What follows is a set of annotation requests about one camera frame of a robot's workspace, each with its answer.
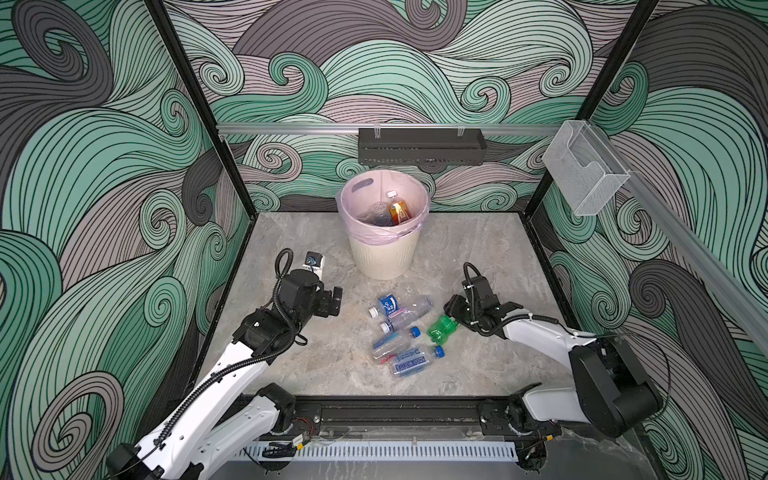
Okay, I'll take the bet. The blue label bottle white cap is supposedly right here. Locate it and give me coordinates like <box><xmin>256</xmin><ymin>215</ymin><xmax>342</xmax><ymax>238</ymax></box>
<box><xmin>367</xmin><ymin>294</ymin><xmax>418</xmax><ymax>319</ymax></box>

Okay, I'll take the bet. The white slotted cable duct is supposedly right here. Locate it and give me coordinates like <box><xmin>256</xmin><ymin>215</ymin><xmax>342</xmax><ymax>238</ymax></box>
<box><xmin>272</xmin><ymin>441</ymin><xmax>518</xmax><ymax>463</ymax></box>

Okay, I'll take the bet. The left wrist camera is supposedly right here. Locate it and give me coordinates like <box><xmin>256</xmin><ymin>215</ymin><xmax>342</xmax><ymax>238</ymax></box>
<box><xmin>302</xmin><ymin>251</ymin><xmax>324</xmax><ymax>279</ymax></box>

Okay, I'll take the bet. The clear bottle blue label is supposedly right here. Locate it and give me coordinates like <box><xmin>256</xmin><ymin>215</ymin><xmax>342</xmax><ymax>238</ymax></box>
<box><xmin>369</xmin><ymin>202</ymin><xmax>394</xmax><ymax>227</ymax></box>

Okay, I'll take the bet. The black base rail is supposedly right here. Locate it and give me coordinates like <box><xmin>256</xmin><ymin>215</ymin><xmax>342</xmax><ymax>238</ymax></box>
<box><xmin>261</xmin><ymin>395</ymin><xmax>601</xmax><ymax>439</ymax></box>

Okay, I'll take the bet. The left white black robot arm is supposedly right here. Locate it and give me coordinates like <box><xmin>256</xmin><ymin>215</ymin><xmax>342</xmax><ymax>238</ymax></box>
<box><xmin>106</xmin><ymin>269</ymin><xmax>343</xmax><ymax>479</ymax></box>

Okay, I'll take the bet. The black wall shelf tray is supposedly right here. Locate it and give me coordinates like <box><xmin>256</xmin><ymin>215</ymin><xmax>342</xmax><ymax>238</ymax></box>
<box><xmin>357</xmin><ymin>127</ymin><xmax>488</xmax><ymax>167</ymax></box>

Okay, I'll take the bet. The cream ribbed waste bin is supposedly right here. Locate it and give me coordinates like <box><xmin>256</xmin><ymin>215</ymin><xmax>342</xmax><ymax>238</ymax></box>
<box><xmin>347</xmin><ymin>220</ymin><xmax>426</xmax><ymax>280</ymax></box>

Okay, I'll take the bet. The sky label clear bottle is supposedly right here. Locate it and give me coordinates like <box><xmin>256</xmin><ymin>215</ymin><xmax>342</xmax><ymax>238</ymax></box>
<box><xmin>390</xmin><ymin>346</ymin><xmax>445</xmax><ymax>378</ymax></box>

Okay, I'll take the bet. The aluminium rail right wall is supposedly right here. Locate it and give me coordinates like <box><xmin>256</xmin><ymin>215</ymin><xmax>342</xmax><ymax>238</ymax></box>
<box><xmin>596</xmin><ymin>128</ymin><xmax>767</xmax><ymax>351</ymax></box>

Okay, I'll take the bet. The aluminium rail back wall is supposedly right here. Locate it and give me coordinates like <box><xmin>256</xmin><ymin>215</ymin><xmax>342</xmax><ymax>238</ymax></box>
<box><xmin>216</xmin><ymin>122</ymin><xmax>560</xmax><ymax>137</ymax></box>

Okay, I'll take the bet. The pink plastic bin liner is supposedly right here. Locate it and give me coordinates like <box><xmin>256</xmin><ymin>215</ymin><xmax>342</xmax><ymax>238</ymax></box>
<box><xmin>336</xmin><ymin>169</ymin><xmax>431</xmax><ymax>246</ymax></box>

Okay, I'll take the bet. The clear acrylic wall holder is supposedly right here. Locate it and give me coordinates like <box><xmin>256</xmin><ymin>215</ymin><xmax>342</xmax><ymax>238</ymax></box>
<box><xmin>542</xmin><ymin>120</ymin><xmax>630</xmax><ymax>217</ymax></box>

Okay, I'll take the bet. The aluminium rail wall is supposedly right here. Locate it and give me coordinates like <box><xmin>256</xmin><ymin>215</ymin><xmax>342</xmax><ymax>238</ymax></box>
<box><xmin>596</xmin><ymin>128</ymin><xmax>767</xmax><ymax>351</ymax></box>
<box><xmin>216</xmin><ymin>122</ymin><xmax>560</xmax><ymax>137</ymax></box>

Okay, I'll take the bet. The green bottle yellow cap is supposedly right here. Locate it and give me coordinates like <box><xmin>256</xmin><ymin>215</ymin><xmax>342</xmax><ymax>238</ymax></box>
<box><xmin>427</xmin><ymin>315</ymin><xmax>459</xmax><ymax>346</ymax></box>

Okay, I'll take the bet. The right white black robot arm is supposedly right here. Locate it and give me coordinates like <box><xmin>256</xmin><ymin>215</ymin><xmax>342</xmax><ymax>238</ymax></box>
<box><xmin>444</xmin><ymin>276</ymin><xmax>664</xmax><ymax>438</ymax></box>

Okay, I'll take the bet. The clear Ganten bottle white cap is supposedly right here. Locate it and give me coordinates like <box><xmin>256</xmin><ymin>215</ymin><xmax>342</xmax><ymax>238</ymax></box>
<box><xmin>379</xmin><ymin>296</ymin><xmax>433</xmax><ymax>334</ymax></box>

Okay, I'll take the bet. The red yellow label bottle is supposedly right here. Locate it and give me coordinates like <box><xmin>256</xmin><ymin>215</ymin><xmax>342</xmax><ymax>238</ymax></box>
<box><xmin>387</xmin><ymin>190</ymin><xmax>412</xmax><ymax>226</ymax></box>

